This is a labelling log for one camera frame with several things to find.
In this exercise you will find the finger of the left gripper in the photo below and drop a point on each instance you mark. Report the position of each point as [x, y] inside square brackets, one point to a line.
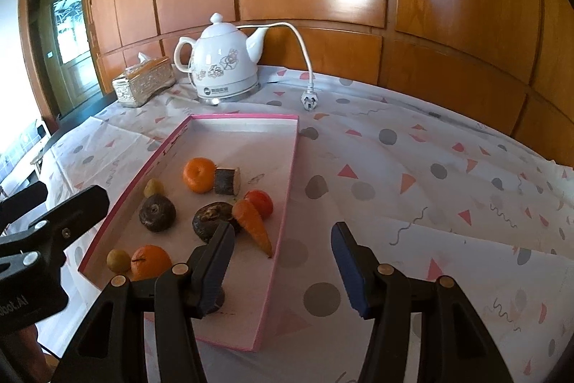
[19, 204]
[51, 234]

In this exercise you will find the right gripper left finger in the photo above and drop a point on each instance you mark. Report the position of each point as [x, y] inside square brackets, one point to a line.
[108, 346]

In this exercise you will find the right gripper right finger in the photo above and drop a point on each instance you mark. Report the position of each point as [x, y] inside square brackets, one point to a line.
[455, 344]

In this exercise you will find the yellow round fruit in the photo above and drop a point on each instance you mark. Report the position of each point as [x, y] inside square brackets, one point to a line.
[153, 187]
[118, 261]

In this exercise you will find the orange tangerine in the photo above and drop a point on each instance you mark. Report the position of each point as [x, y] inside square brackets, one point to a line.
[199, 175]
[148, 262]

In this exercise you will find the dark round mangosteen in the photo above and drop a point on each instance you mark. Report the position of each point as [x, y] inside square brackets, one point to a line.
[158, 213]

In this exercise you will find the dark brown oval fruit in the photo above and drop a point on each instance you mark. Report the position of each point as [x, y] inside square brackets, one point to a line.
[208, 218]

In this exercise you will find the small dark cut log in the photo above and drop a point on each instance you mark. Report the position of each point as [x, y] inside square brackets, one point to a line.
[227, 181]

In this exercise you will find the orange carrot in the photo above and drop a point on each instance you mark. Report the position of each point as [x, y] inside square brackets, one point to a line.
[251, 221]

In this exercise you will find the small red tomato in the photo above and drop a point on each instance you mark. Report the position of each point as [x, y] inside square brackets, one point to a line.
[261, 201]

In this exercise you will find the person's left hand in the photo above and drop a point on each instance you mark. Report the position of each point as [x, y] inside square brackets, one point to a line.
[23, 348]

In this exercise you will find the patterned white tablecloth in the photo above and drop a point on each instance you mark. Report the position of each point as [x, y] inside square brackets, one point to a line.
[428, 191]

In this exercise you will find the woven tissue box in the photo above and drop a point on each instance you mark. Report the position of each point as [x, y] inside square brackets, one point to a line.
[140, 82]

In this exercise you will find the wooden door with glass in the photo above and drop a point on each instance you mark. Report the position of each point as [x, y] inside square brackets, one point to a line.
[57, 56]

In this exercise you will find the white ceramic electric kettle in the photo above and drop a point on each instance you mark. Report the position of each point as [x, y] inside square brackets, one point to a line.
[223, 62]

